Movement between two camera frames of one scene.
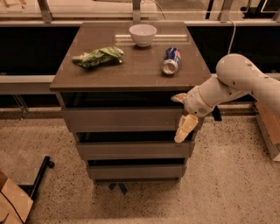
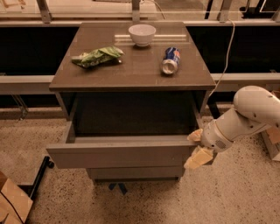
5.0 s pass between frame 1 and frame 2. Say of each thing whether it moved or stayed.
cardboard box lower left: stayed
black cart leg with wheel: stayed
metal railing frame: stayed
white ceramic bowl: stayed
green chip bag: stayed
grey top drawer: moved
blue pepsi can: stayed
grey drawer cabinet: stayed
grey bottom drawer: stayed
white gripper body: moved
